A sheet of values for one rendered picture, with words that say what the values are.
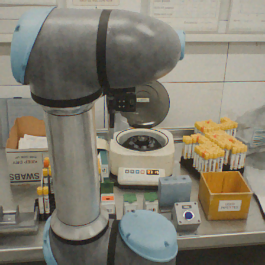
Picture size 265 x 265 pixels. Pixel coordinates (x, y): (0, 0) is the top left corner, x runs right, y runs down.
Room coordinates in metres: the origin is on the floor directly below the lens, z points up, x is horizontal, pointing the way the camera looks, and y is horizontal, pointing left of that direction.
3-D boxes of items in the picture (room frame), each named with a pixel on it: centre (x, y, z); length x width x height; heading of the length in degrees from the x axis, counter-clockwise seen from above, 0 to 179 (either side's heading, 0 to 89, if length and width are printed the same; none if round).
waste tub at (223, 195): (1.07, -0.30, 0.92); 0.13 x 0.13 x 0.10; 5
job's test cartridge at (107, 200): (1.00, 0.07, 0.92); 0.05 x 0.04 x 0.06; 7
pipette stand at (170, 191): (1.08, -0.14, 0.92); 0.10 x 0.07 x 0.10; 100
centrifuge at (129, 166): (1.32, -0.04, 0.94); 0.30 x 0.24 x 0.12; 179
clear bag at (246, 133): (1.56, -0.53, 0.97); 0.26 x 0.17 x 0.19; 119
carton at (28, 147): (1.33, 0.33, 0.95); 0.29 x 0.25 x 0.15; 8
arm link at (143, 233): (0.63, -0.03, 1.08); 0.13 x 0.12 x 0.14; 83
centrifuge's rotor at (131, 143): (1.33, -0.04, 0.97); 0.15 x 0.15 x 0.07
